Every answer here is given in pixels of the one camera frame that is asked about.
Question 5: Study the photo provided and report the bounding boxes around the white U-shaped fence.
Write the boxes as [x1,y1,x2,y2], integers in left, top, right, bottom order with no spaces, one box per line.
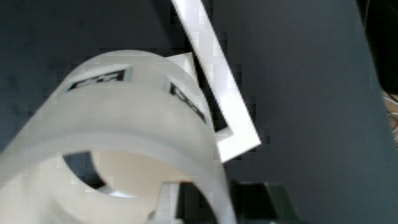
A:
[171,0,261,162]

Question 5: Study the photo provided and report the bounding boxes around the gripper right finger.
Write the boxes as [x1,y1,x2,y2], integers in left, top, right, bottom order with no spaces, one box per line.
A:
[265,183,306,224]

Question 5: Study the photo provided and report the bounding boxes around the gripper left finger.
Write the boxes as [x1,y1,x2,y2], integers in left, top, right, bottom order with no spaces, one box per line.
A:
[146,182,181,224]

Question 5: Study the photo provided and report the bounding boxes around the white conical lamp shade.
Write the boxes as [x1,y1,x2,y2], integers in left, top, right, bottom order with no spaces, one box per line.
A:
[0,50,236,224]

